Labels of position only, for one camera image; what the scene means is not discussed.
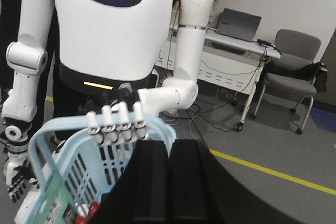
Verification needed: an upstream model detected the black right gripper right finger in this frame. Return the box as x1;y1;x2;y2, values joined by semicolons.
170;139;300;223

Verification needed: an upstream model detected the light blue plastic basket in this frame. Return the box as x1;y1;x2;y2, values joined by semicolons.
15;112;176;223

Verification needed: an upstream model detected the teal goji berry bag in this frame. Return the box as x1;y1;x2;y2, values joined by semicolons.
32;172;77;223

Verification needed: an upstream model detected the grey laptop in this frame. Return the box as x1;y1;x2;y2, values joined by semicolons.
217;8;261;42

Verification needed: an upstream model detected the grey padded office chair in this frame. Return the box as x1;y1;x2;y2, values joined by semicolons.
251;28;321;135

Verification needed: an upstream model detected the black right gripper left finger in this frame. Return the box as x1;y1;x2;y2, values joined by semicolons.
89;140;168;223

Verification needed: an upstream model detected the white desk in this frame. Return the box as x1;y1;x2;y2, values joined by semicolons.
155;26;280;130

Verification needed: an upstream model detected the white humanoid robot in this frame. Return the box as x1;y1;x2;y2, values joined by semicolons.
2;0;213;197

